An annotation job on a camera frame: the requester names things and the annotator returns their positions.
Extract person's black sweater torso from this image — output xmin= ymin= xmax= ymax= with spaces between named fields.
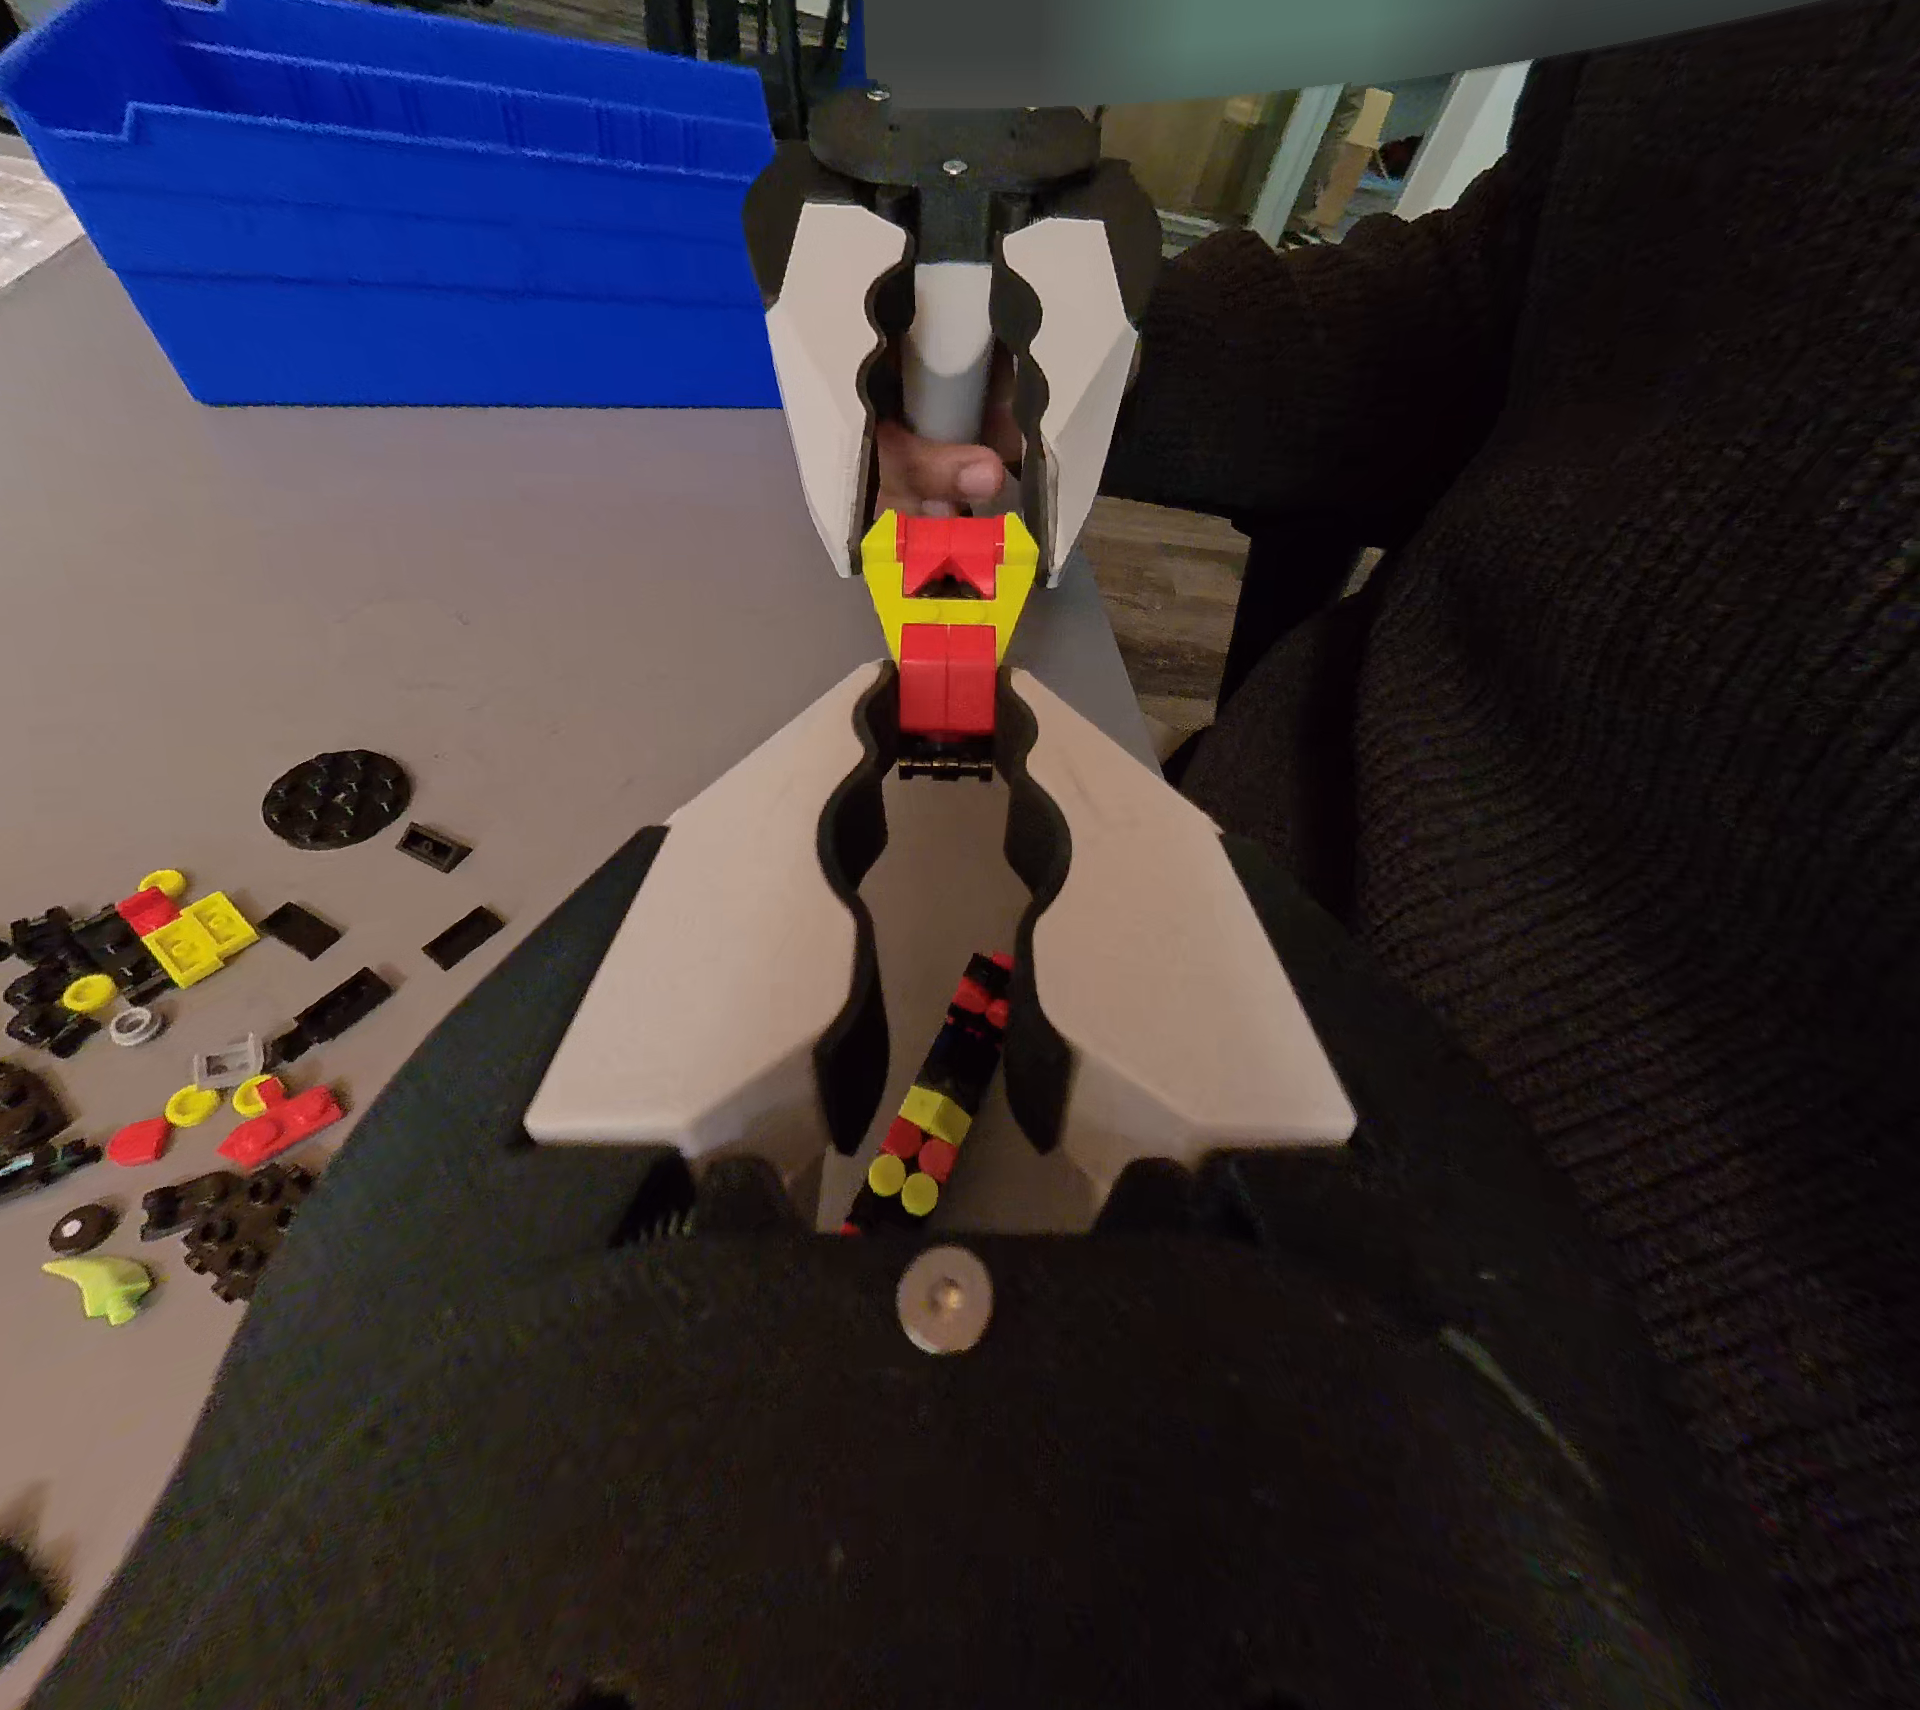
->
xmin=1171 ymin=0 xmax=1920 ymax=1710

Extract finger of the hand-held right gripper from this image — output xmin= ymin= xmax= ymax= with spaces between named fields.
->
xmin=766 ymin=203 xmax=916 ymax=582
xmin=990 ymin=222 xmax=1143 ymax=585

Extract long red black lego assembly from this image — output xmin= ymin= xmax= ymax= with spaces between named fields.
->
xmin=838 ymin=950 xmax=1024 ymax=1238

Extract yellow black red lego model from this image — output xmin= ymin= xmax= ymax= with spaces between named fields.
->
xmin=859 ymin=512 xmax=1041 ymax=783

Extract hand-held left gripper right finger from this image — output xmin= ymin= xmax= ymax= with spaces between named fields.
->
xmin=996 ymin=675 xmax=1361 ymax=1236

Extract blue bin with square tag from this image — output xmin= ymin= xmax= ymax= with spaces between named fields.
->
xmin=0 ymin=0 xmax=787 ymax=411

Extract black round lego plate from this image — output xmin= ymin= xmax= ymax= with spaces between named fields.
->
xmin=261 ymin=747 xmax=411 ymax=851

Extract person's right forearm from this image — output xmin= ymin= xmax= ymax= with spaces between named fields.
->
xmin=1103 ymin=52 xmax=1593 ymax=535

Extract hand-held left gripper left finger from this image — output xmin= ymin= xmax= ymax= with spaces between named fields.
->
xmin=520 ymin=655 xmax=896 ymax=1236

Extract pile of lego pieces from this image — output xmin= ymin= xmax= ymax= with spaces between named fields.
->
xmin=0 ymin=824 xmax=505 ymax=1653

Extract person's right hand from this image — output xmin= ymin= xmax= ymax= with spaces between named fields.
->
xmin=875 ymin=420 xmax=1014 ymax=523

